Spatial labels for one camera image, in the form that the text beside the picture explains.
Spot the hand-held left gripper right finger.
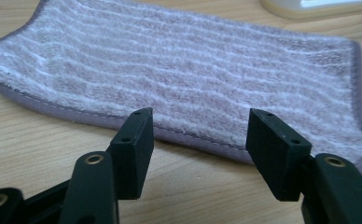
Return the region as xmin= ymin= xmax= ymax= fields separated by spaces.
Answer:
xmin=245 ymin=107 xmax=362 ymax=224

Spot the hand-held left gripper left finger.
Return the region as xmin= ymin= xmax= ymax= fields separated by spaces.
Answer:
xmin=58 ymin=106 xmax=155 ymax=224

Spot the purple striped towel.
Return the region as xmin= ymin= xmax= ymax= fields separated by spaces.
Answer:
xmin=0 ymin=0 xmax=362 ymax=189

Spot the cream plastic tray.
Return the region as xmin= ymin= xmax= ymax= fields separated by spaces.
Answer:
xmin=259 ymin=0 xmax=362 ymax=22

